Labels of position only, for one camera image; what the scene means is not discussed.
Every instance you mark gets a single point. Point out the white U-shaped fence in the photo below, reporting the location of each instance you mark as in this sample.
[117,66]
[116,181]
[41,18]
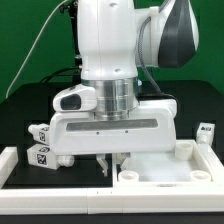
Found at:
[85,200]

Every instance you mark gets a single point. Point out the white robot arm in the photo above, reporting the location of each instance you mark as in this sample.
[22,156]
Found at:
[105,113]

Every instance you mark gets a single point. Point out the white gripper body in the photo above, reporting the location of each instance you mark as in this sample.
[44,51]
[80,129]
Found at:
[149,127]

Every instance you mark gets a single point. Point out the black camera stand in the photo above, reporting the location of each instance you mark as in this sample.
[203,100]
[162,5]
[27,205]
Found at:
[72,8]

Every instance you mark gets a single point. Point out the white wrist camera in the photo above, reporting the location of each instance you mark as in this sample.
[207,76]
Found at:
[76,98]

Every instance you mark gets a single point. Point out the white square table top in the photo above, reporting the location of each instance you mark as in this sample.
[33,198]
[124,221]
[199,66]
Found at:
[188,164]

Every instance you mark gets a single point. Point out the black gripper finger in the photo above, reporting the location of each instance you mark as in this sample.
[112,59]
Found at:
[123,160]
[101,159]

